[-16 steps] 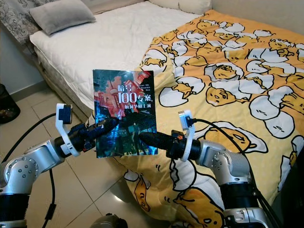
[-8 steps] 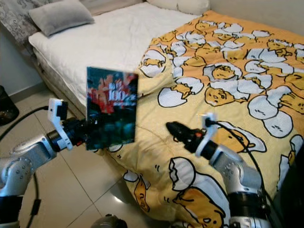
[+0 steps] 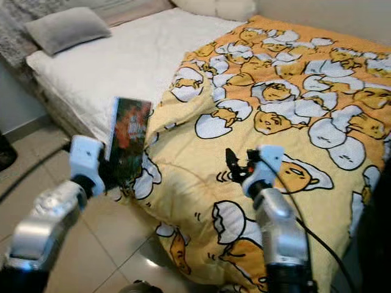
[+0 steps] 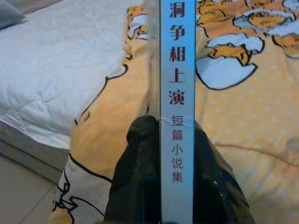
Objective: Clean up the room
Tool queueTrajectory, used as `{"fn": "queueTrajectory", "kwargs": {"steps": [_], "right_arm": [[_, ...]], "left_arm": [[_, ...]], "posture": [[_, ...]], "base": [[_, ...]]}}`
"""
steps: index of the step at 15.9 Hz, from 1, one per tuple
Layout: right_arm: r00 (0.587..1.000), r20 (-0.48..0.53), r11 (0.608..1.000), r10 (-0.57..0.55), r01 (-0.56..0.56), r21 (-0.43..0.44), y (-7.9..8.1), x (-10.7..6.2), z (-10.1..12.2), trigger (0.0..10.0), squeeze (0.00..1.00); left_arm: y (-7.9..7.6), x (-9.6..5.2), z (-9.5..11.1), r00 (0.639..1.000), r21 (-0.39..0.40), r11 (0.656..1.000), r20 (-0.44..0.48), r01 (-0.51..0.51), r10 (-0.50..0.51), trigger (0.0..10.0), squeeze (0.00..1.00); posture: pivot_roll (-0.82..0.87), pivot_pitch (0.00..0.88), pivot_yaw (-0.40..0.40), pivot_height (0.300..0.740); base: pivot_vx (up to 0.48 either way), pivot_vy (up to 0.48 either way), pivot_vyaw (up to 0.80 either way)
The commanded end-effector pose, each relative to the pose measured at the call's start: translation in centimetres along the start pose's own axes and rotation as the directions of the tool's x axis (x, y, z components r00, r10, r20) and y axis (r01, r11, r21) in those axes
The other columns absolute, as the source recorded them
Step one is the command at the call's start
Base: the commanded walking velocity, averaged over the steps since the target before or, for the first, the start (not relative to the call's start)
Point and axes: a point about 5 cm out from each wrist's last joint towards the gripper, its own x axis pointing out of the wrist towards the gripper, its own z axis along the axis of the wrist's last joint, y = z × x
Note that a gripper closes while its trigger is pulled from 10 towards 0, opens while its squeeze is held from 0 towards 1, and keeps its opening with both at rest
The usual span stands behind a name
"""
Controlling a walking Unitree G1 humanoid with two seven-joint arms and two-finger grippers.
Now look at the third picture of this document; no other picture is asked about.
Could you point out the white quilted mattress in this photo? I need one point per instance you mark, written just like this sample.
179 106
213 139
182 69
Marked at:
128 61

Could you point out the yellow egg cartoon quilt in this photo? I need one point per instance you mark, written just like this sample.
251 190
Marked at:
183 183

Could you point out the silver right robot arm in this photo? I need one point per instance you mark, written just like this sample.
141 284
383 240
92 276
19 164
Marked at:
281 232

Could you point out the dark robot leg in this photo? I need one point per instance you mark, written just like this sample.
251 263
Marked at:
140 287

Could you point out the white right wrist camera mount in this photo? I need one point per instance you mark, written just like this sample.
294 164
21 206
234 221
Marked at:
269 160

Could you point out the cream bolster pillow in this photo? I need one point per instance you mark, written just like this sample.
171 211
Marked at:
220 8

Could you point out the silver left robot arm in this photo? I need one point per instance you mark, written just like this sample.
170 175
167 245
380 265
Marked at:
43 232

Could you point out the grey plush pillow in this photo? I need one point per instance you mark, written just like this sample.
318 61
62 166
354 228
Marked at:
67 30

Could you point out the grey knit blanket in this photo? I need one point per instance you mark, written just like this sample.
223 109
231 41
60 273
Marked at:
15 30

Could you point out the dark red cover book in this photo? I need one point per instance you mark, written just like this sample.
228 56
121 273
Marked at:
128 125

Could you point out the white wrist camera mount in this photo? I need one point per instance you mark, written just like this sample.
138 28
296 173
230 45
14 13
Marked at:
269 160
85 160

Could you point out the black waste bin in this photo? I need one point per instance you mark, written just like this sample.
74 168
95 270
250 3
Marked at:
6 155

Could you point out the taupe headboard cushion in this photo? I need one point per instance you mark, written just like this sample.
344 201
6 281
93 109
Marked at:
128 11

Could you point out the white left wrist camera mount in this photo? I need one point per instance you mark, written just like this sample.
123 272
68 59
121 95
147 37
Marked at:
85 160

